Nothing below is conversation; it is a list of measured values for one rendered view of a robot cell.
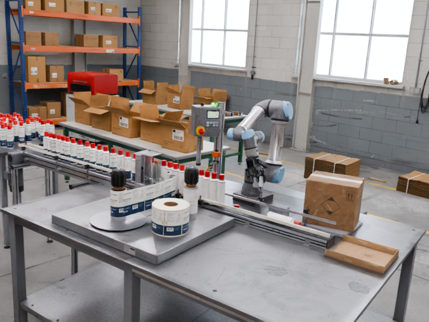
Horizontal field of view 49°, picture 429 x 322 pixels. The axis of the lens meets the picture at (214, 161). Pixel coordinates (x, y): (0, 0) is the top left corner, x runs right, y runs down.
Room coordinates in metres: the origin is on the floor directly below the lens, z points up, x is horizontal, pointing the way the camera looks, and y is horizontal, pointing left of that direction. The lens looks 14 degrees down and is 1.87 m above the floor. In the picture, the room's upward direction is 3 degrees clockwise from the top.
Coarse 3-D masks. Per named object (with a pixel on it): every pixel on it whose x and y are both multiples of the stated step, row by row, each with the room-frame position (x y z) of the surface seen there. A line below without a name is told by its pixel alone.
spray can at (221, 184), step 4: (220, 176) 2.79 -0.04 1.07; (224, 176) 2.80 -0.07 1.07; (220, 180) 2.79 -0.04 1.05; (224, 180) 2.80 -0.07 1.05; (220, 184) 2.78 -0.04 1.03; (224, 184) 2.79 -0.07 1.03; (220, 188) 2.78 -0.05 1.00; (224, 188) 2.79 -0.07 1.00; (220, 192) 2.78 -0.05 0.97; (224, 192) 2.79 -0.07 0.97; (216, 196) 2.80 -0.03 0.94; (220, 196) 2.78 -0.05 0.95; (224, 196) 2.80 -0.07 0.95; (216, 200) 2.80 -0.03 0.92; (220, 200) 2.78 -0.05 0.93; (224, 200) 2.80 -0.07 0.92
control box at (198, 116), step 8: (192, 112) 2.98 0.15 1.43; (200, 112) 2.92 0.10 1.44; (192, 120) 2.97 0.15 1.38; (200, 120) 2.92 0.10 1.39; (208, 120) 2.94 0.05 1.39; (216, 120) 2.96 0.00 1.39; (192, 128) 2.96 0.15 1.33; (208, 128) 2.94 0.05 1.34; (216, 128) 2.96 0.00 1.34; (200, 136) 2.93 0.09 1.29; (208, 136) 2.95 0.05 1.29; (216, 136) 2.97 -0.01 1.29
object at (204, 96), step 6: (198, 90) 7.43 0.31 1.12; (204, 90) 7.52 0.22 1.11; (210, 90) 7.59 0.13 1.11; (216, 90) 7.54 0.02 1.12; (222, 90) 7.46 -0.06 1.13; (198, 96) 7.23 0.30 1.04; (204, 96) 7.50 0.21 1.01; (210, 96) 7.58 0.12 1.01; (216, 96) 7.19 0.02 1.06; (222, 96) 7.28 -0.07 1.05; (198, 102) 7.41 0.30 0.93; (204, 102) 7.30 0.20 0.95; (210, 102) 7.21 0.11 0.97
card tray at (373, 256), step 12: (348, 240) 2.46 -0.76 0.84; (360, 240) 2.42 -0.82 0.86; (336, 252) 2.23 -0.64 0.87; (348, 252) 2.31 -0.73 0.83; (360, 252) 2.32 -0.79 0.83; (372, 252) 2.33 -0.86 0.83; (384, 252) 2.34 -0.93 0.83; (396, 252) 2.27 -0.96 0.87; (360, 264) 2.16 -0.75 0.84; (372, 264) 2.13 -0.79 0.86; (384, 264) 2.19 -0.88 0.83
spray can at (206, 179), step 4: (208, 172) 2.84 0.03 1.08; (204, 176) 2.86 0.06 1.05; (208, 176) 2.84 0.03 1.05; (204, 180) 2.84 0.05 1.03; (208, 180) 2.83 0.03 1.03; (204, 184) 2.84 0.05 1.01; (208, 184) 2.84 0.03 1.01; (204, 188) 2.84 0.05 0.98; (208, 188) 2.84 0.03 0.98; (204, 192) 2.84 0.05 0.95; (208, 192) 2.84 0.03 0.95; (204, 196) 2.84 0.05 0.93; (208, 196) 2.84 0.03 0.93
